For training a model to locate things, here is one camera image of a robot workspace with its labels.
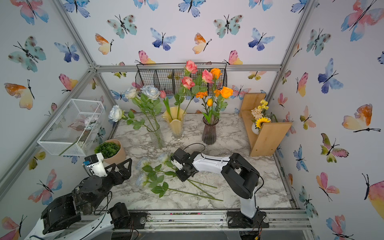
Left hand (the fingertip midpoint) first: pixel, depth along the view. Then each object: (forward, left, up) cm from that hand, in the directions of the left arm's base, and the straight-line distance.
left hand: (126, 162), depth 64 cm
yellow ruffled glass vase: (+38, -19, -10) cm, 43 cm away
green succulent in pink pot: (+16, +18, -16) cm, 29 cm away
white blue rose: (+14, -12, -23) cm, 30 cm away
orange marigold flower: (+36, -34, +6) cm, 50 cm away
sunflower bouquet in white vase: (+30, -68, -5) cm, 75 cm away
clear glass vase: (+25, -5, -17) cm, 30 cm away
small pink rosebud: (+40, -12, +4) cm, 41 cm away
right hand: (+4, -22, -25) cm, 34 cm away
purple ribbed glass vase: (+27, -38, -19) cm, 51 cm away
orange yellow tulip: (+34, -38, +2) cm, 51 cm away
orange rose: (+32, -44, +6) cm, 55 cm away
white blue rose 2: (+5, -6, -27) cm, 28 cm away
